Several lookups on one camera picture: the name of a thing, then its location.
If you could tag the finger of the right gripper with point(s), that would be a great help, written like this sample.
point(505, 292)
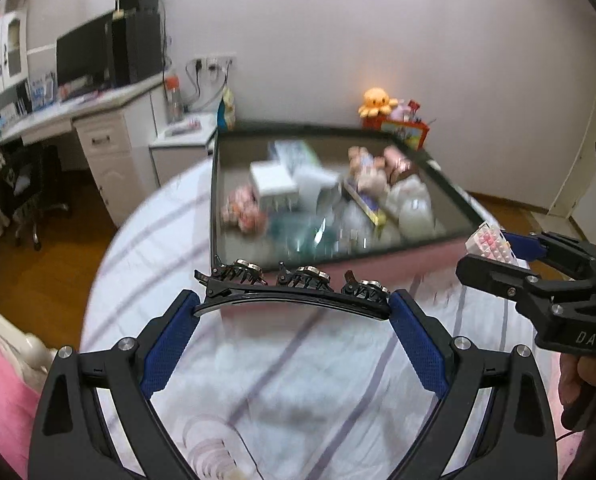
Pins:
point(501, 280)
point(574, 258)

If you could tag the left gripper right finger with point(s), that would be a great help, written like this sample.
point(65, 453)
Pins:
point(516, 438)

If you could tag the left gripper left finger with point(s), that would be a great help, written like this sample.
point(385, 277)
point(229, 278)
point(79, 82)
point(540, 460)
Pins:
point(71, 440)

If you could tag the hello kitty brick figure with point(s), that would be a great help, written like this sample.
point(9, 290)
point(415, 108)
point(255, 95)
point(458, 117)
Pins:
point(489, 242)

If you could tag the rose gold cylinder jar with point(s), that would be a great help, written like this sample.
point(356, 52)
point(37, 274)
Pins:
point(397, 166)

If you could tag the blue yellow slim box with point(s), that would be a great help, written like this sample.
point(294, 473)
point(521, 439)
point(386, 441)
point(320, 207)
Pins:
point(368, 206)

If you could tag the pink pig doll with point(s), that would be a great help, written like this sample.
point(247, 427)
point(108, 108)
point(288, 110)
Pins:
point(368, 172)

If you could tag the teal clear oval case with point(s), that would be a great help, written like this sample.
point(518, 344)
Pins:
point(295, 233)

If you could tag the black hair clip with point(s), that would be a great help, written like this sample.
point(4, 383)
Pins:
point(243, 282)

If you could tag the clear box green label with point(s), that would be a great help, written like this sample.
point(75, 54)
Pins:
point(293, 154)

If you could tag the white charger adapter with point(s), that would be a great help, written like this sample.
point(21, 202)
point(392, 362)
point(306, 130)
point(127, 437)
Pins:
point(274, 188)

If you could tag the pink brick block toy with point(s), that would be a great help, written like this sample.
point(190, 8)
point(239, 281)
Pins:
point(242, 211)

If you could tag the white plug diffuser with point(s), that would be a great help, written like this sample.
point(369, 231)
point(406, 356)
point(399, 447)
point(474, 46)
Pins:
point(318, 188)

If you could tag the person right hand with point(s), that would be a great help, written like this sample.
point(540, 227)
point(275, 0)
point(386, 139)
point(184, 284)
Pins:
point(577, 391)

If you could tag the pink blanket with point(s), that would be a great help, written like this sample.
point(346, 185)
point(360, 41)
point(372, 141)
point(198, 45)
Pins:
point(18, 405)

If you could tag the red toy storage bin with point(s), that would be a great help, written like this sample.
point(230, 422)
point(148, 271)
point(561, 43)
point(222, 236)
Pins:
point(413, 134)

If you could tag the pink black storage box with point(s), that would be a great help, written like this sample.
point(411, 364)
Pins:
point(394, 260)

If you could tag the striped white tablecloth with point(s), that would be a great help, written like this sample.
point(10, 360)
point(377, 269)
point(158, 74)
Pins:
point(261, 392)

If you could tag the orange octopus plush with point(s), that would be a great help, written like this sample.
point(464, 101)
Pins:
point(376, 102)

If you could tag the black office chair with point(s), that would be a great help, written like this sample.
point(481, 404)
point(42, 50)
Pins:
point(32, 184)

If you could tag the white computer desk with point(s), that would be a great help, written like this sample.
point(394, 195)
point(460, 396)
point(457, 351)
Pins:
point(115, 131)

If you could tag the white side cabinet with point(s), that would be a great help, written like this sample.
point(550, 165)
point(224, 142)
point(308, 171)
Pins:
point(183, 144)

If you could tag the yellow blue snack bag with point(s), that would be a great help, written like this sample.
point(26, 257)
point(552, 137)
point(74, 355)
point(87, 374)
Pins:
point(226, 112)

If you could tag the orange cap bottle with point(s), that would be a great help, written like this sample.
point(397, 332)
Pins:
point(174, 98)

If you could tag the white glass door cabinet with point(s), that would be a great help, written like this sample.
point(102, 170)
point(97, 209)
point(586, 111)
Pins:
point(13, 56)

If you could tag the black computer monitor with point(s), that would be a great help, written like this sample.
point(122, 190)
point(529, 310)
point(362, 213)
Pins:
point(82, 52)

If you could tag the black computer tower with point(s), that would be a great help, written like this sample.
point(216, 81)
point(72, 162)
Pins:
point(134, 46)

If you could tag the white wall power strip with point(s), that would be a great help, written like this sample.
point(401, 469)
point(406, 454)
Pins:
point(225, 61)

